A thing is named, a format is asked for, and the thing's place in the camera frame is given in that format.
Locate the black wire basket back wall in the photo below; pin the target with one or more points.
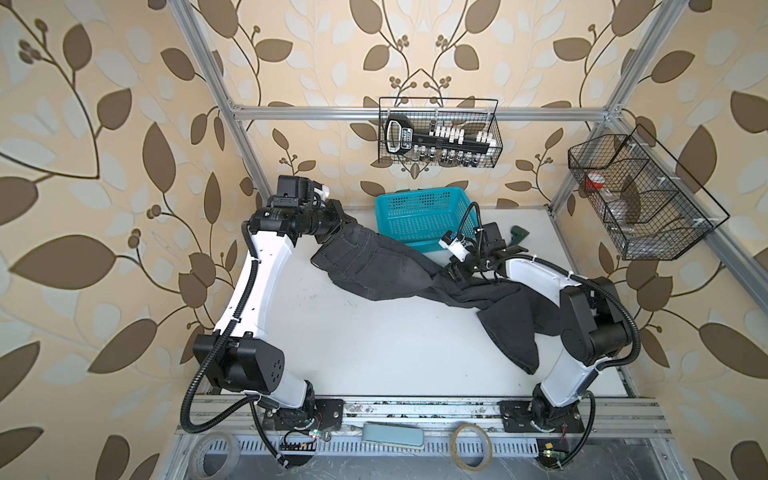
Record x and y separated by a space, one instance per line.
471 113

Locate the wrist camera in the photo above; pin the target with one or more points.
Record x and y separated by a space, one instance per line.
457 244
298 192

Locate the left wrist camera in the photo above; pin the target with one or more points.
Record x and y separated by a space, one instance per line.
298 192

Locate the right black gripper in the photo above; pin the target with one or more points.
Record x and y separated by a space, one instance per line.
458 270

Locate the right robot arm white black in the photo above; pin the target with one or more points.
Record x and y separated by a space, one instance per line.
595 329

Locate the red white small container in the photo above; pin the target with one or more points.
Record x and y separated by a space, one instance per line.
594 182

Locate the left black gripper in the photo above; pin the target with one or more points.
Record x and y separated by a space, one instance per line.
335 214

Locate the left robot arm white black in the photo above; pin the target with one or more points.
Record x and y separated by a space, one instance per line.
236 356

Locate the black wire basket right wall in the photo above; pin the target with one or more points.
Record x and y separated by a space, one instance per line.
652 206

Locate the socket wrench set black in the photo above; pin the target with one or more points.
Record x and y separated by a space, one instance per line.
400 135

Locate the dark green pipe wrench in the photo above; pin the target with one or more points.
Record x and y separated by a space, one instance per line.
518 234

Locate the clear tape roll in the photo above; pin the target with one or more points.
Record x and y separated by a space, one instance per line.
214 456

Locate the teal plastic basket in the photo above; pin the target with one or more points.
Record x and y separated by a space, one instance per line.
421 218

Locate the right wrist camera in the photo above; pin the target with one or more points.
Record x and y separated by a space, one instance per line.
457 244

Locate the aluminium frame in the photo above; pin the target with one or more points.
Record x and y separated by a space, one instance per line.
693 72

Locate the dark grey trousers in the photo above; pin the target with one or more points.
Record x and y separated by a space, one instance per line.
378 268

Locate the black wire basket wall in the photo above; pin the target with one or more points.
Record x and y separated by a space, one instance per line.
471 113
652 206

